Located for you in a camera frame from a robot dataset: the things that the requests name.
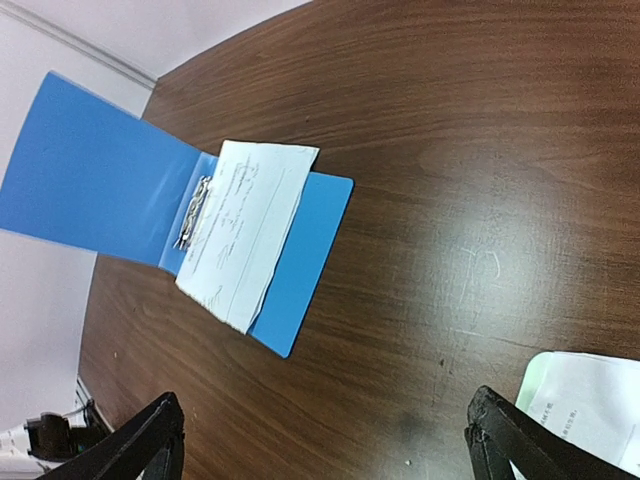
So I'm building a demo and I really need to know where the blue folder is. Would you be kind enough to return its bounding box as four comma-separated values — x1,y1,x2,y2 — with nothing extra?
1,72,354,358

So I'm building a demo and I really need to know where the metal folder clip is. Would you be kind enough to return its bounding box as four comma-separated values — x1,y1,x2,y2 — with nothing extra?
173,176,212,251

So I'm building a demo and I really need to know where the white paper sheets stack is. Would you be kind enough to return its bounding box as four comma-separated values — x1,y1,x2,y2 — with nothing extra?
525,351,639,476

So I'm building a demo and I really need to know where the white paper sheet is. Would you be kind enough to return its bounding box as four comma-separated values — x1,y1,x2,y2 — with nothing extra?
176,140,320,333

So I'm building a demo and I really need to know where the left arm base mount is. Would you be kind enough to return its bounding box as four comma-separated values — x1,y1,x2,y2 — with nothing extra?
23,399,111,462

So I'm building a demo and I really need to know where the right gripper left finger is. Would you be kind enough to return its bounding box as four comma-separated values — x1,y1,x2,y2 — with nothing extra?
40,392,185,480

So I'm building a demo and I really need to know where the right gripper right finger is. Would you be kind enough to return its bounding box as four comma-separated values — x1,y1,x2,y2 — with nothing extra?
464,385,635,479

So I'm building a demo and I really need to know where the green clipboard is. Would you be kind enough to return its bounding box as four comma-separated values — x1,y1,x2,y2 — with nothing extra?
515,352,553,412

